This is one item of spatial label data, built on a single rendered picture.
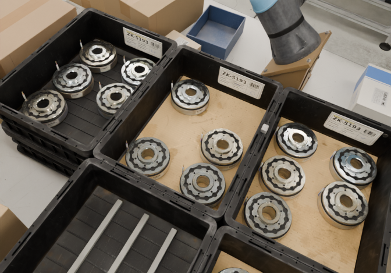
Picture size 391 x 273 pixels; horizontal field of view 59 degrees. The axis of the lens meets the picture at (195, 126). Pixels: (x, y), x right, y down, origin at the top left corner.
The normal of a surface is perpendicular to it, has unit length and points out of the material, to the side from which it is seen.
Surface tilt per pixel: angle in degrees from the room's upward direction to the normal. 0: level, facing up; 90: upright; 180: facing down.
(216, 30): 0
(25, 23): 0
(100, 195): 0
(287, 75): 90
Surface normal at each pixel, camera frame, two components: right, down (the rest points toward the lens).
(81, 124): 0.07, -0.58
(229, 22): -0.43, 0.72
